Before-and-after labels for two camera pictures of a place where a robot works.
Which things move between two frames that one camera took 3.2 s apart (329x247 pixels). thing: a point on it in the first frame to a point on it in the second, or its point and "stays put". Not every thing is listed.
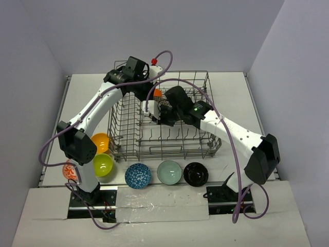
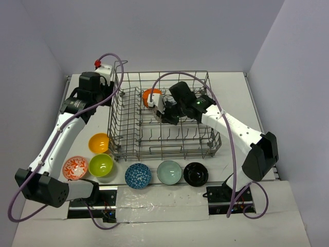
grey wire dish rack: [132, 136] stays put
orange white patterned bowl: [69, 171] stays put
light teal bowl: [169, 172] stays put
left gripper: [143, 92] to [108, 87]
